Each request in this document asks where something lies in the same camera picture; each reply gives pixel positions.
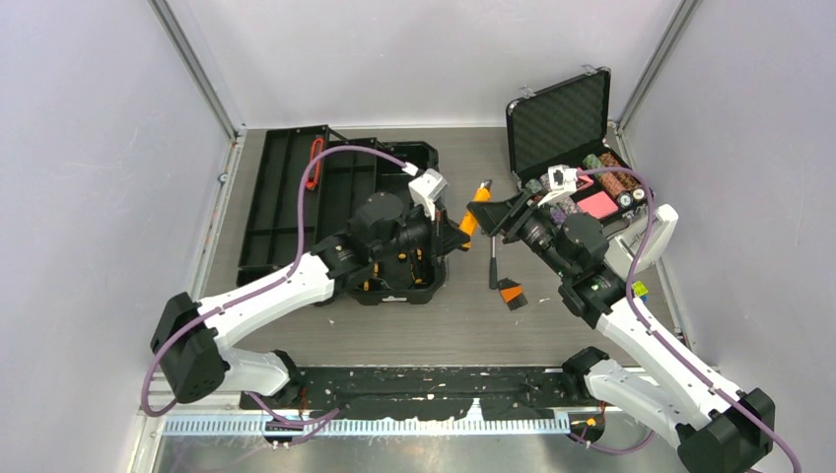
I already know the orange black brush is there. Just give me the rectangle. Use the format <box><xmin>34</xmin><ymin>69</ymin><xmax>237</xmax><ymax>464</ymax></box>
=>
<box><xmin>497</xmin><ymin>278</ymin><xmax>528</xmax><ymax>311</ymax></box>

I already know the black poker chip case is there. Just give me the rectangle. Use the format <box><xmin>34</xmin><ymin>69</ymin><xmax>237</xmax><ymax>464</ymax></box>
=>
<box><xmin>506</xmin><ymin>67</ymin><xmax>612</xmax><ymax>187</ymax></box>

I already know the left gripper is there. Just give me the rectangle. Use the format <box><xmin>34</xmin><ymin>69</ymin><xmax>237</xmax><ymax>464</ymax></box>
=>
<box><xmin>371</xmin><ymin>196</ymin><xmax>466</xmax><ymax>262</ymax></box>

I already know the colourful small object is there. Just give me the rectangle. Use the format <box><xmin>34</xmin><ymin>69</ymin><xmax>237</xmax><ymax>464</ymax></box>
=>
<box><xmin>631</xmin><ymin>281</ymin><xmax>649</xmax><ymax>302</ymax></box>

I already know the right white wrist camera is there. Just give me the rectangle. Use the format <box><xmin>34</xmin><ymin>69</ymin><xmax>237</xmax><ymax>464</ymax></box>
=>
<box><xmin>537</xmin><ymin>165</ymin><xmax>579</xmax><ymax>207</ymax></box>

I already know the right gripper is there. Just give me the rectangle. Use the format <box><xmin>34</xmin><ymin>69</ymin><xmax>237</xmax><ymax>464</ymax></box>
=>
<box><xmin>468</xmin><ymin>188</ymin><xmax>575</xmax><ymax>280</ymax></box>

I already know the black plastic toolbox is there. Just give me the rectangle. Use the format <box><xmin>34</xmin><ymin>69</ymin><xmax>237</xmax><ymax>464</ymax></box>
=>
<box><xmin>236</xmin><ymin>125</ymin><xmax>447</xmax><ymax>305</ymax></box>

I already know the small black screwdriver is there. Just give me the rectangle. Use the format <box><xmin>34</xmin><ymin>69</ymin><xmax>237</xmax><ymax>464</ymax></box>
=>
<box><xmin>488</xmin><ymin>236</ymin><xmax>499</xmax><ymax>291</ymax></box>

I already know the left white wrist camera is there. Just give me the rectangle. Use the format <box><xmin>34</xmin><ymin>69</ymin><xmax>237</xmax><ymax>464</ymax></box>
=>
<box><xmin>402</xmin><ymin>162</ymin><xmax>448</xmax><ymax>222</ymax></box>

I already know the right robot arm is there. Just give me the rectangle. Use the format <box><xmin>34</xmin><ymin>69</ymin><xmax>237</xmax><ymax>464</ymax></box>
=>
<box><xmin>467</xmin><ymin>192</ymin><xmax>775</xmax><ymax>472</ymax></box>

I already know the yellow utility knife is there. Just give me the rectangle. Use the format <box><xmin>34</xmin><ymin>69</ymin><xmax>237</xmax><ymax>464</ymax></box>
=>
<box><xmin>457</xmin><ymin>179</ymin><xmax>494</xmax><ymax>251</ymax></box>

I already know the white stand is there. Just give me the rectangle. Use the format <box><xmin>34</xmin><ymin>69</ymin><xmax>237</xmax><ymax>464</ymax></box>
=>
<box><xmin>604</xmin><ymin>204</ymin><xmax>678</xmax><ymax>279</ymax></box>

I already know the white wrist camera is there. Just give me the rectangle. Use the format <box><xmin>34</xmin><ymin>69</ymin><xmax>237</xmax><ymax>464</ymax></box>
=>
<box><xmin>402</xmin><ymin>162</ymin><xmax>448</xmax><ymax>222</ymax></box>
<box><xmin>537</xmin><ymin>165</ymin><xmax>579</xmax><ymax>207</ymax></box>

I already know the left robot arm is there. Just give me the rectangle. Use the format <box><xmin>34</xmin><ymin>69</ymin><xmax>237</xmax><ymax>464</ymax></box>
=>
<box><xmin>150</xmin><ymin>193</ymin><xmax>470</xmax><ymax>408</ymax></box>

